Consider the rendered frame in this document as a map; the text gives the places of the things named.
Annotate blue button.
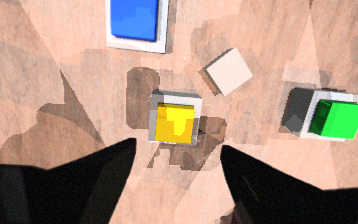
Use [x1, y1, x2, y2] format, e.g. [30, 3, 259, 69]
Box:
[105, 0, 170, 54]

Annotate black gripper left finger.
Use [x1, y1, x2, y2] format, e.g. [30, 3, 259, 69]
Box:
[0, 137, 137, 224]

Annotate yellow button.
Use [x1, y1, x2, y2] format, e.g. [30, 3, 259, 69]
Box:
[148, 90, 203, 145]

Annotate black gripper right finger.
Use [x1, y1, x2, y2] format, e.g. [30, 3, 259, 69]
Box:
[220, 144, 358, 224]

